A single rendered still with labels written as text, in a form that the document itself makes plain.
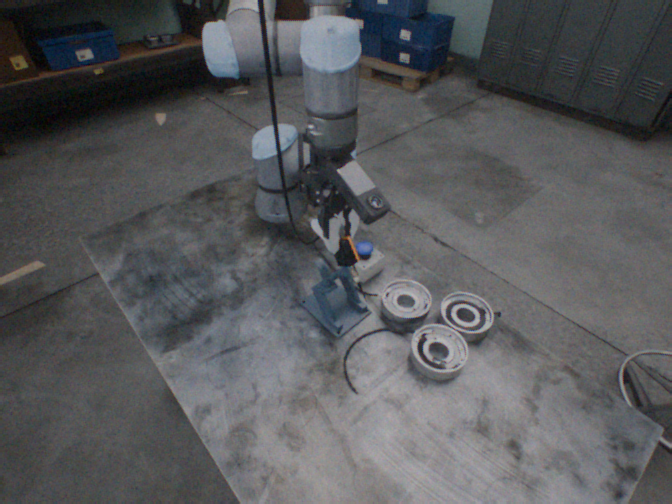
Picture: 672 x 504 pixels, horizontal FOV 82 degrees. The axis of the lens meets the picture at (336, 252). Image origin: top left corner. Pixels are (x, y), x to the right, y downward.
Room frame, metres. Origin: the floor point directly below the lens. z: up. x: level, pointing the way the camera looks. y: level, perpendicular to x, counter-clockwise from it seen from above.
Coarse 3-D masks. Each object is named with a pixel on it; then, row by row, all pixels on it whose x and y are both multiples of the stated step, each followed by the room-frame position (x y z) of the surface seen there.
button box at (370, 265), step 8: (360, 256) 0.65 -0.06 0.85; (368, 256) 0.65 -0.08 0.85; (376, 256) 0.66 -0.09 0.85; (384, 256) 0.66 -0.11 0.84; (360, 264) 0.63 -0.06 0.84; (368, 264) 0.63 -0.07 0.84; (376, 264) 0.64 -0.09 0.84; (360, 272) 0.62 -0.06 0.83; (368, 272) 0.62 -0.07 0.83; (376, 272) 0.64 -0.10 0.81; (360, 280) 0.62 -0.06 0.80
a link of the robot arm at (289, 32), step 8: (320, 16) 0.69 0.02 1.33; (280, 24) 0.63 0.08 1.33; (288, 24) 0.63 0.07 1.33; (296, 24) 0.63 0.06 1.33; (280, 32) 0.62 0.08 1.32; (288, 32) 0.62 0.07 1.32; (296, 32) 0.62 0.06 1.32; (280, 40) 0.61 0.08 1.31; (288, 40) 0.61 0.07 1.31; (296, 40) 0.61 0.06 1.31; (280, 48) 0.61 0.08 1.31; (288, 48) 0.61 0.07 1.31; (296, 48) 0.61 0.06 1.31; (280, 56) 0.60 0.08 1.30; (288, 56) 0.60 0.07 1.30; (296, 56) 0.61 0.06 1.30; (280, 64) 0.61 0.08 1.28; (288, 64) 0.61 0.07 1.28; (296, 64) 0.61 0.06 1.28; (288, 72) 0.61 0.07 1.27; (296, 72) 0.61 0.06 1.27
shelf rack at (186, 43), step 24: (0, 0) 2.94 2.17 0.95; (24, 0) 3.03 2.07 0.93; (48, 0) 3.12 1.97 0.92; (120, 48) 3.72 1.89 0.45; (144, 48) 3.72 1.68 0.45; (168, 48) 3.72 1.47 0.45; (192, 48) 3.73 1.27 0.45; (48, 72) 3.11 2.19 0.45; (72, 72) 3.11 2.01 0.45; (96, 72) 3.19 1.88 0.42; (120, 72) 3.31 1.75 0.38; (0, 96) 2.76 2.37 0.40; (24, 96) 2.85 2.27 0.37; (0, 144) 2.65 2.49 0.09
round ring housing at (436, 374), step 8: (424, 328) 0.46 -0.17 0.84; (432, 328) 0.46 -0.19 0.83; (440, 328) 0.46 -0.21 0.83; (448, 328) 0.46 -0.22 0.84; (416, 336) 0.45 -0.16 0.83; (448, 336) 0.45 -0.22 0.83; (456, 336) 0.44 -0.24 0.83; (416, 344) 0.43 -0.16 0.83; (424, 344) 0.43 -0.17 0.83; (432, 344) 0.43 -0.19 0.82; (440, 344) 0.43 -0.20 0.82; (448, 344) 0.43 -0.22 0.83; (456, 344) 0.43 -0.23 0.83; (464, 344) 0.42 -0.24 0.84; (416, 352) 0.41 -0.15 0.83; (424, 352) 0.41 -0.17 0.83; (448, 352) 0.41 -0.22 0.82; (464, 352) 0.41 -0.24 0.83; (416, 360) 0.39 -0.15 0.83; (448, 360) 0.39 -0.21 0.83; (464, 360) 0.39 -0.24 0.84; (424, 368) 0.37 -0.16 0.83; (432, 368) 0.37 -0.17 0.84; (456, 368) 0.37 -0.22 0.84; (432, 376) 0.37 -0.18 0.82; (440, 376) 0.36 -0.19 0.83; (448, 376) 0.36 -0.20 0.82
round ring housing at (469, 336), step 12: (444, 300) 0.53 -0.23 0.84; (468, 300) 0.54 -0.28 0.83; (480, 300) 0.53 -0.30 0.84; (444, 312) 0.51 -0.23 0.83; (456, 312) 0.51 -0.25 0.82; (468, 312) 0.51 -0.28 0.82; (492, 312) 0.50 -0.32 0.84; (444, 324) 0.48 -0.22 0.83; (468, 324) 0.47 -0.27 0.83; (468, 336) 0.45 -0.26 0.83; (480, 336) 0.45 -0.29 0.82
